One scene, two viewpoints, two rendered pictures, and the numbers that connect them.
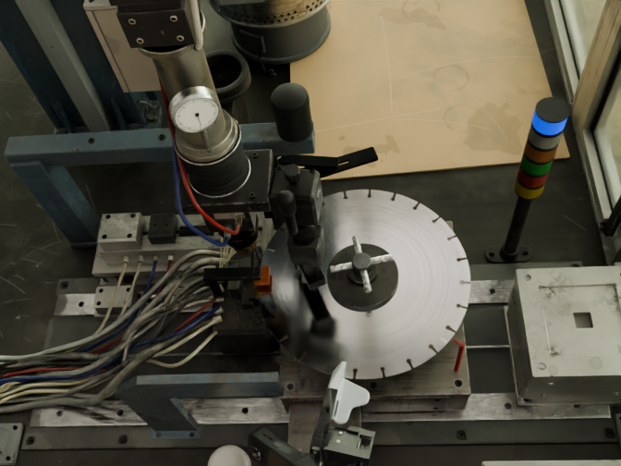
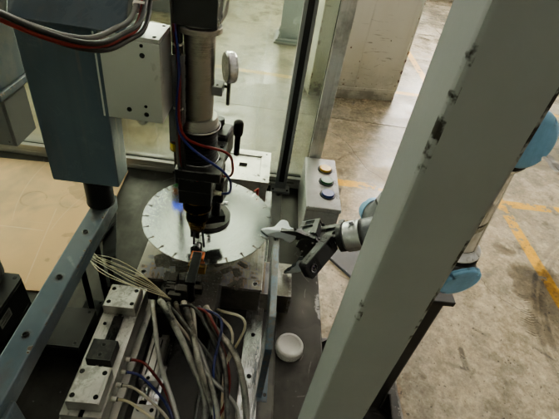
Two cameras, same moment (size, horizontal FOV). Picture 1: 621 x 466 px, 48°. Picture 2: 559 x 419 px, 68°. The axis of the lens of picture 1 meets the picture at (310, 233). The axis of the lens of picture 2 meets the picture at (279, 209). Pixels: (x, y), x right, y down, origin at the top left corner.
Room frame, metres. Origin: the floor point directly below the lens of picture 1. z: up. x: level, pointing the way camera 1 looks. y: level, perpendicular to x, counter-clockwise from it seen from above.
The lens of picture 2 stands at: (0.52, 0.74, 1.67)
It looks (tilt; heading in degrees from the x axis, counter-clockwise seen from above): 39 degrees down; 256
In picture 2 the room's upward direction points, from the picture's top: 10 degrees clockwise
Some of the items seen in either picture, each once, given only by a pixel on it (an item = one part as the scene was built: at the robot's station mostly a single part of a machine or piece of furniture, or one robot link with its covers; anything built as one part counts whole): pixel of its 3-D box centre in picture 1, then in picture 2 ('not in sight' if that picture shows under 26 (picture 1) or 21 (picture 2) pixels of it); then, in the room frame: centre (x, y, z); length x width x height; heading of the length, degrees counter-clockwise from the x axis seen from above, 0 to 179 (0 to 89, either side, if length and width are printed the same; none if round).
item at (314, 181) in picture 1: (300, 216); (218, 160); (0.48, 0.01, 1.17); 0.06 x 0.05 x 0.20; 71
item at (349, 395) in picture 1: (348, 392); (280, 228); (0.31, -0.01, 0.96); 0.09 x 0.06 x 0.03; 157
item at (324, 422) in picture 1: (327, 421); (296, 237); (0.28, 0.02, 0.97); 0.09 x 0.02 x 0.05; 157
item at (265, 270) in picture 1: (239, 282); (194, 274); (0.53, 0.12, 0.95); 0.10 x 0.03 x 0.07; 80
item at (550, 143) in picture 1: (545, 131); not in sight; (0.58, -0.36, 1.11); 0.05 x 0.04 x 0.03; 170
